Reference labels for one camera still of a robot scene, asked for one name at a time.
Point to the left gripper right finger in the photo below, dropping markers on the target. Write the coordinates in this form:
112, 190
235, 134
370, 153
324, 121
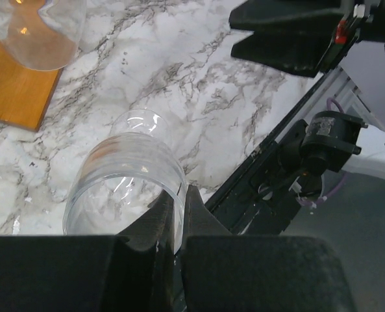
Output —
226, 272

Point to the gold wire wine glass rack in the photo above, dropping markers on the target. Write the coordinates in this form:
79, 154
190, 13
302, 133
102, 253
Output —
24, 94

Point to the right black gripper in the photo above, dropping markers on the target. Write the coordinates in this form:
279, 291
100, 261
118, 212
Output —
296, 54

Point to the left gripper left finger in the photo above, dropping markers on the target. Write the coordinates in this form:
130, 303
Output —
129, 271

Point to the black metal base rail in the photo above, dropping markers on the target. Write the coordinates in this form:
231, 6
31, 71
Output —
256, 198

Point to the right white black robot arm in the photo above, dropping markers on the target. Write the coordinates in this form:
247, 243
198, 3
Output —
336, 141

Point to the clear wine glass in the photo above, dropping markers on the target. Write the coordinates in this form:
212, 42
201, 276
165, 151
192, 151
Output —
42, 35
122, 177

